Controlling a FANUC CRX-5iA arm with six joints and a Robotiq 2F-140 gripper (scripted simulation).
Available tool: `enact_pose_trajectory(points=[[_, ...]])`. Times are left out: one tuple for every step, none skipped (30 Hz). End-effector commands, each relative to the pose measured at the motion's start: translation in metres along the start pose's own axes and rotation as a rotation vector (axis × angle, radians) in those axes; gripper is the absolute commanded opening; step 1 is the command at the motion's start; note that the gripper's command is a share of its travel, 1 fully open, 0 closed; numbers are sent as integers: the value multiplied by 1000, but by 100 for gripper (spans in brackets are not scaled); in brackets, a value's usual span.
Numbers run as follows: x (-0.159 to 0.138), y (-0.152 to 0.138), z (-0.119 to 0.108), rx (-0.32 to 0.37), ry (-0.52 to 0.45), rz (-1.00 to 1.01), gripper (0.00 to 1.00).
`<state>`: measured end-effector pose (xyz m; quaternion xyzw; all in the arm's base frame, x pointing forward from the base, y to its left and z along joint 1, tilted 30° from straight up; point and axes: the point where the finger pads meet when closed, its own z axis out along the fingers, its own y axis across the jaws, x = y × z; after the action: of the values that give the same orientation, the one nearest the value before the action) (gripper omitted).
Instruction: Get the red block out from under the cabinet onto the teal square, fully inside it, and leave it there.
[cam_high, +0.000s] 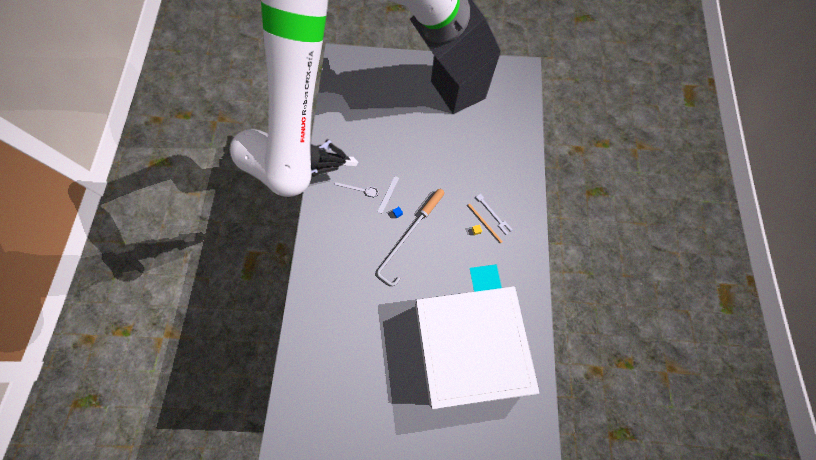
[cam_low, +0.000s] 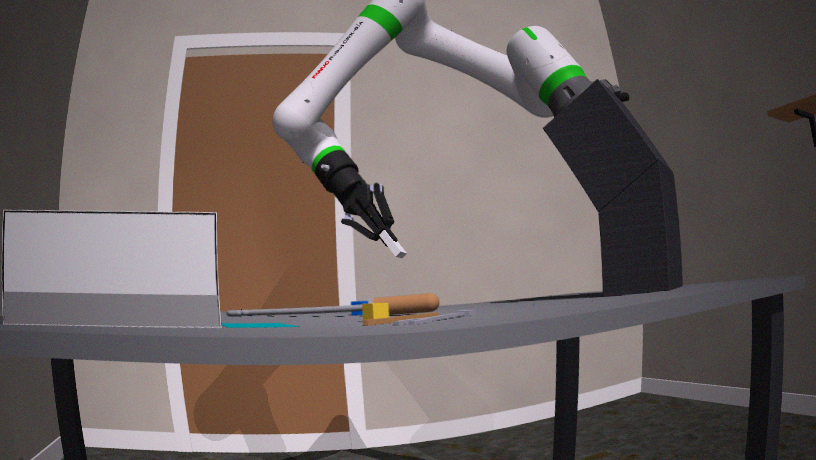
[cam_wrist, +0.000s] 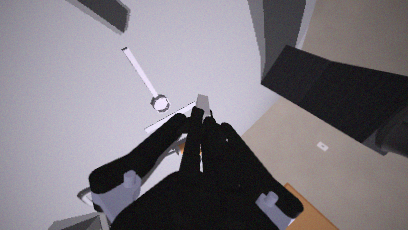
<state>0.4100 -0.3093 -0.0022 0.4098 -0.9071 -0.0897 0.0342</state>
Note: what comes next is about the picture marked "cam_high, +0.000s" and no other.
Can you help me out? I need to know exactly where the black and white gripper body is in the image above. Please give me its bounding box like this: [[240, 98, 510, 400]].
[[310, 144, 328, 170]]

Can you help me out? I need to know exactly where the teal flat square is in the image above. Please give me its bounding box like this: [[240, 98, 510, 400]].
[[470, 264, 502, 292]]

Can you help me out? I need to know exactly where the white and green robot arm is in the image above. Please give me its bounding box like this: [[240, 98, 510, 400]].
[[230, 0, 471, 197]]

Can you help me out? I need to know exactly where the grey spoon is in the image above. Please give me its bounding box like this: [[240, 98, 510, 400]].
[[334, 182, 379, 197]]

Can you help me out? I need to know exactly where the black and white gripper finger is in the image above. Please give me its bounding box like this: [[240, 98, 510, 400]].
[[311, 161, 357, 177], [319, 139, 358, 164]]

